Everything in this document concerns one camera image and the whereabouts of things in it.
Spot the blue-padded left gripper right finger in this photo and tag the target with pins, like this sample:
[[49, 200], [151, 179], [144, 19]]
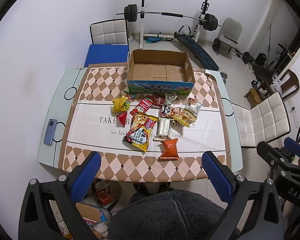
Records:
[[265, 217]]

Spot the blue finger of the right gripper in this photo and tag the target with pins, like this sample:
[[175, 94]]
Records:
[[292, 146]]

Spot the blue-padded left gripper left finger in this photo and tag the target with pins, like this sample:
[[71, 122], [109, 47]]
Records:
[[37, 220]]

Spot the small red triangular packet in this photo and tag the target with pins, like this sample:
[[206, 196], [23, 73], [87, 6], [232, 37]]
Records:
[[121, 118]]

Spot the yellow bread snack bag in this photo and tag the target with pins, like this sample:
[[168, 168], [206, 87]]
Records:
[[185, 118]]

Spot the white wafer packet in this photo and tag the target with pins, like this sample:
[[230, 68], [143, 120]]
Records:
[[163, 130]]

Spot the yellow red noodle packet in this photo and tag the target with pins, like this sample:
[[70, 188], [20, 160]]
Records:
[[140, 130]]

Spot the orange panda snack packet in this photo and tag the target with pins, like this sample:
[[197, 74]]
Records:
[[169, 112]]

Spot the long red snack packet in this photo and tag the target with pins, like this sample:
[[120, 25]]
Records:
[[143, 106]]

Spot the dark red snack packet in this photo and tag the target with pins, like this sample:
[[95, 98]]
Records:
[[157, 100]]

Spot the white padded chair right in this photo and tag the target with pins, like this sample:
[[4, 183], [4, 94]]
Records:
[[268, 121]]

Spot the white padded chair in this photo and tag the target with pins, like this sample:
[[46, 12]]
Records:
[[109, 32], [268, 121]]

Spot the open cardboard box on floor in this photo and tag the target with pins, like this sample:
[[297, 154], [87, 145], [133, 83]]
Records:
[[85, 221]]

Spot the red packet on floor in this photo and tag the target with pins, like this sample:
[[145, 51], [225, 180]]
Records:
[[104, 197]]

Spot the small wooden stool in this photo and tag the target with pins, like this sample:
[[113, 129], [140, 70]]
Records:
[[253, 98]]

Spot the wooden chair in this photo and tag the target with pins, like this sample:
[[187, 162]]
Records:
[[287, 85]]

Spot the dark fleece clothing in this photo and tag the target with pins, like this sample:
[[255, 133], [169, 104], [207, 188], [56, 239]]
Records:
[[173, 214]]

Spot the blue smartphone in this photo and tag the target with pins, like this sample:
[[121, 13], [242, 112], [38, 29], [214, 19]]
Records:
[[50, 130]]

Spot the chrome dumbbell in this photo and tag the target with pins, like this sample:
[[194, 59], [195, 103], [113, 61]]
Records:
[[224, 76]]

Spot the black dumbbell on floor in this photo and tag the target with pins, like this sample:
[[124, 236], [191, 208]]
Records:
[[246, 56]]

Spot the white grey snack bag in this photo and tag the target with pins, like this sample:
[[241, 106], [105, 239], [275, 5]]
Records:
[[193, 106]]

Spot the checkered brown table mat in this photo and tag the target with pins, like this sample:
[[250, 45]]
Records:
[[92, 127]]

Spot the yellow candy bag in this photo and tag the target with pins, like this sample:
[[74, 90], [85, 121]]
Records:
[[122, 104]]

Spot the grey folding chair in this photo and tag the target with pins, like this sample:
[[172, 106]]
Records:
[[229, 34]]

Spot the white panda snack packet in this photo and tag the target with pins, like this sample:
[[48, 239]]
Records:
[[170, 98]]

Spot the barbell with black plates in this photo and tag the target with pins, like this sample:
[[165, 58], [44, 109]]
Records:
[[209, 22]]

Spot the blue seat cushion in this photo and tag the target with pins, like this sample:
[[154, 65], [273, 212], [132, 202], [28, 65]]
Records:
[[106, 53]]

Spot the cardboard box with blue print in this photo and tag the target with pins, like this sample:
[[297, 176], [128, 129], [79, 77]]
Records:
[[160, 72]]

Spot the white barbell rack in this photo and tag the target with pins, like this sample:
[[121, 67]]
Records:
[[163, 27]]

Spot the white padded chair left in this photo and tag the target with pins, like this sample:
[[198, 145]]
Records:
[[109, 32]]

